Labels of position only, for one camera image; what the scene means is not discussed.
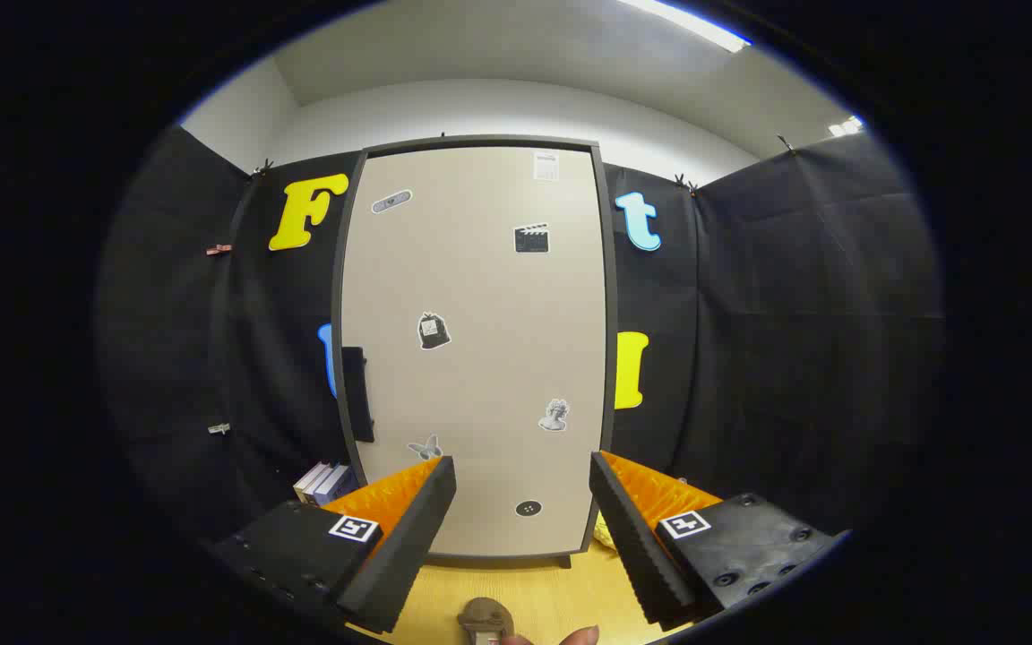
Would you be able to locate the dark grey shoe cabinet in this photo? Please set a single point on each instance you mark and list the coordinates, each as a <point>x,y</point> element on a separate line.
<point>612,358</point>

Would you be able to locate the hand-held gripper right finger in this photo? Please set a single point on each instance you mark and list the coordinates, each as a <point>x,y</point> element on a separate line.
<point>637,546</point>

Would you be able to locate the long ceiling light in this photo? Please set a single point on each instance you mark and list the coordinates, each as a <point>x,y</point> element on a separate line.
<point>686,22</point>

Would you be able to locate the brown fuzzy slipper shoe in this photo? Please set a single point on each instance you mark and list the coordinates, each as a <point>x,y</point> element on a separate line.
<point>485,614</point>

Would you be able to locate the small ceiling light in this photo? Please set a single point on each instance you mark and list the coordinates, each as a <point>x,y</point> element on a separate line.
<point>846,125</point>

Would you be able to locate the black backdrop cloth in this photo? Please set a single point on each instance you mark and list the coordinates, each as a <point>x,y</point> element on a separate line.
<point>794,340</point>

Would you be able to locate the small yellow object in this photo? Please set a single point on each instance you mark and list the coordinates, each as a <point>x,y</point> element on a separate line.
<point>604,533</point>

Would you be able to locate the white book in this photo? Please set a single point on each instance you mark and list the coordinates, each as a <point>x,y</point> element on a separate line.
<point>310,481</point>

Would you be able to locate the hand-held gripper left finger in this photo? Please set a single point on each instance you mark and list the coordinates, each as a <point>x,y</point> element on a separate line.
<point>408,537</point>

